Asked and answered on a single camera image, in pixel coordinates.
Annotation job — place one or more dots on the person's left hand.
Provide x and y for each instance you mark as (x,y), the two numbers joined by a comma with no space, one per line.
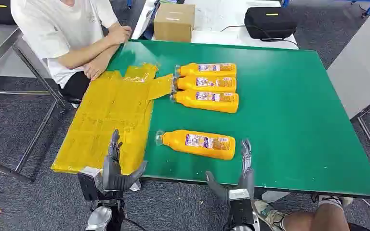
(95,68)

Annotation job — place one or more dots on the person's right hand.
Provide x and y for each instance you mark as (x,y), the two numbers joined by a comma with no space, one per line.
(120,34)

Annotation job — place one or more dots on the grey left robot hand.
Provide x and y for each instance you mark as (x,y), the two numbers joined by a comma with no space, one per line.
(113,173)

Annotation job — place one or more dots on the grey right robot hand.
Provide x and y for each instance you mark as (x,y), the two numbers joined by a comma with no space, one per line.
(246,180)

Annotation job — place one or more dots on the orange drink bottle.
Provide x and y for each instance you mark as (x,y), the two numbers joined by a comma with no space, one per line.
(210,87)
(210,104)
(201,150)
(210,72)

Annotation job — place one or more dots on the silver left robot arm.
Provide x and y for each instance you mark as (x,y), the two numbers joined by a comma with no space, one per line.
(99,218)

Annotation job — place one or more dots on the white table leg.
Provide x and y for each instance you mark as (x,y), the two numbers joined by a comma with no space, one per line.
(135,186)
(274,195)

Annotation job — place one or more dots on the dark blue folder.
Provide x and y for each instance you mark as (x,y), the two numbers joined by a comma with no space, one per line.
(149,22)

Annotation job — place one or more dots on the pale sneaker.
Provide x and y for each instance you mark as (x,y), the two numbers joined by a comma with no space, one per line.
(331,200)
(269,215)

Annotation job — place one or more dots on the yellow plastic sheet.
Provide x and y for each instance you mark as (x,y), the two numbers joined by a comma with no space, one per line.
(108,121)

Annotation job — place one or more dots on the brown cardboard box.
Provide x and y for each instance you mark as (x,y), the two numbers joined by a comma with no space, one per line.
(173,24)

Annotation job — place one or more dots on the person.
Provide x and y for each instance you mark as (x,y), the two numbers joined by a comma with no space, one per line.
(54,28)

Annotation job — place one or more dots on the green table mat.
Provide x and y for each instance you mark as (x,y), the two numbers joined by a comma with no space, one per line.
(284,111)

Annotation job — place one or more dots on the person's bare leg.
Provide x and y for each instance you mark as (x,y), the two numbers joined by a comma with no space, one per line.
(319,218)

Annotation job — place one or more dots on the white table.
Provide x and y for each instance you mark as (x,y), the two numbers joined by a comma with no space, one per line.
(217,16)

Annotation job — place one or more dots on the grey table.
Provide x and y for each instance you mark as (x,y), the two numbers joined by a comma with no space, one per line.
(360,63)

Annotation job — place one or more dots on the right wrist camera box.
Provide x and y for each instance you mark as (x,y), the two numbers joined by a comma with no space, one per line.
(240,204)

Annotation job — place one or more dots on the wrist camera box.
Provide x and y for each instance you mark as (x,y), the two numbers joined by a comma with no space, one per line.
(240,204)
(89,183)

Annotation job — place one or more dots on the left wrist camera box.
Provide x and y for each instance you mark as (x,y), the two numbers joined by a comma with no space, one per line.
(89,183)

